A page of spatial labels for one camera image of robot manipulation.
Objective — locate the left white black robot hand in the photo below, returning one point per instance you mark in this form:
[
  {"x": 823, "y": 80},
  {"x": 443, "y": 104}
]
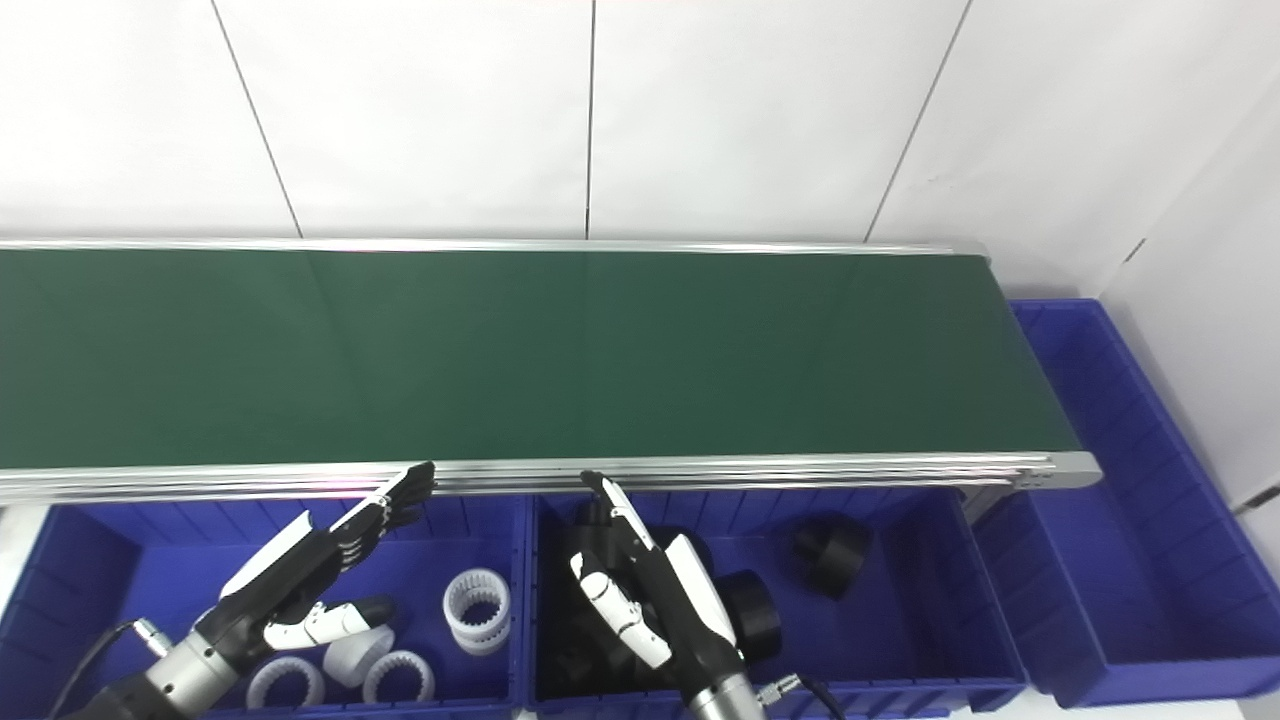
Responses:
[{"x": 290, "y": 575}]

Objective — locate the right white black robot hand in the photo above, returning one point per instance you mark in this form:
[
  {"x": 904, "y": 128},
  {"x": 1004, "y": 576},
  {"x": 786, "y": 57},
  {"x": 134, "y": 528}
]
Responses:
[{"x": 690, "y": 600}]

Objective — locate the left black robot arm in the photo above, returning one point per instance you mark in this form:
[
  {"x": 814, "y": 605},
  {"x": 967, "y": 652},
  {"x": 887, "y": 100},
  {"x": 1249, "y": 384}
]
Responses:
[{"x": 185, "y": 680}]

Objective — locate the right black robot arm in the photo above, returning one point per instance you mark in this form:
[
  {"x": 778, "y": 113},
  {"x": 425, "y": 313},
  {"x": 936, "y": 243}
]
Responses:
[{"x": 725, "y": 702}]

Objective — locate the black stepped round part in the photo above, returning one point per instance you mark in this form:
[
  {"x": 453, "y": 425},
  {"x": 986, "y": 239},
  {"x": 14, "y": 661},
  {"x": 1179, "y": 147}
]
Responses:
[
  {"x": 833, "y": 555},
  {"x": 755, "y": 615}
]

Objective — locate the white solid cylinder part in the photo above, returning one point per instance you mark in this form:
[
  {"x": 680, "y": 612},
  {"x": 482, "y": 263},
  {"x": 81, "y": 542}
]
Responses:
[{"x": 350, "y": 660}]

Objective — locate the green conveyor belt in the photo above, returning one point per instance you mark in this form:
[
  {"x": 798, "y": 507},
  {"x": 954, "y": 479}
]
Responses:
[
  {"x": 700, "y": 472},
  {"x": 500, "y": 360}
]

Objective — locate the blue bin with white parts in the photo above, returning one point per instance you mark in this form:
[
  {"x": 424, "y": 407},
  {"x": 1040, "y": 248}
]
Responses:
[{"x": 120, "y": 560}]

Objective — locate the blue bin with black parts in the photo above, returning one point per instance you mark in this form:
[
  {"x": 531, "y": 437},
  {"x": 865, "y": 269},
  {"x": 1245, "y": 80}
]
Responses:
[{"x": 900, "y": 640}]

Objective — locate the large empty blue bin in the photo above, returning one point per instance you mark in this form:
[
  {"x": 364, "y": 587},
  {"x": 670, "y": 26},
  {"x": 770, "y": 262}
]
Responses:
[{"x": 1120, "y": 560}]

